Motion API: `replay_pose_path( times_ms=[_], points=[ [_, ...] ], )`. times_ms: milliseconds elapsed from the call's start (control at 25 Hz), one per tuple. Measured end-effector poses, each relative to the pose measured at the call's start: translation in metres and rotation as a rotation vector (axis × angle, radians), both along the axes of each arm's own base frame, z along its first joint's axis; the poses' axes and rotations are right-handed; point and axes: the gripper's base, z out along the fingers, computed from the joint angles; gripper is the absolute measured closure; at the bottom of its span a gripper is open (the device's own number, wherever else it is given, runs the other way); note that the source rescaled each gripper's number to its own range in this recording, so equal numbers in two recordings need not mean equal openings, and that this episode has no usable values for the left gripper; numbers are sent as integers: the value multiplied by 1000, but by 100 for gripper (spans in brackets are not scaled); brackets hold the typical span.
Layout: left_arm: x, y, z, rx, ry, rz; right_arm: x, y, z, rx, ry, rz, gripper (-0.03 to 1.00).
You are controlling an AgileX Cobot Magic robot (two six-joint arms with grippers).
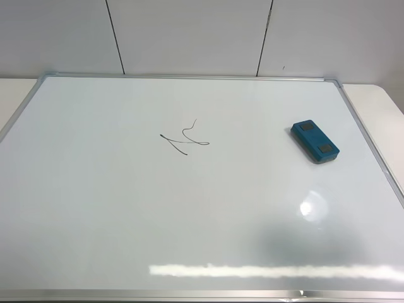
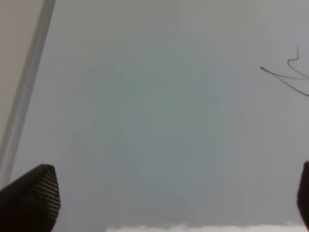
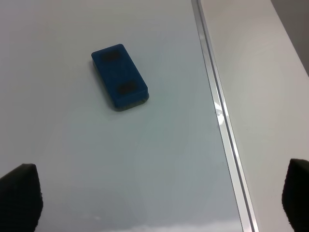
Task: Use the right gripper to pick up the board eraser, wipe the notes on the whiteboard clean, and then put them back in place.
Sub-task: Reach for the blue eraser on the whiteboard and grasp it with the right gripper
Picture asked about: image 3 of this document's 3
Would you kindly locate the blue board eraser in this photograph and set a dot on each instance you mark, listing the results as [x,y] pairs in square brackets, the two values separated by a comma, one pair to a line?
[120,77]

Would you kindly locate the white whiteboard with aluminium frame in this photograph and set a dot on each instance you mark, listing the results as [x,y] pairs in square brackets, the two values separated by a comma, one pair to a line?
[167,165]

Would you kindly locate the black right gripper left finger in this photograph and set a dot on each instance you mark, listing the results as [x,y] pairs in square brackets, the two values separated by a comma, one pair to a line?
[21,200]

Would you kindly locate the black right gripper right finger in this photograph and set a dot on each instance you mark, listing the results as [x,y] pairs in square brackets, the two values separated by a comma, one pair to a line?
[295,195]

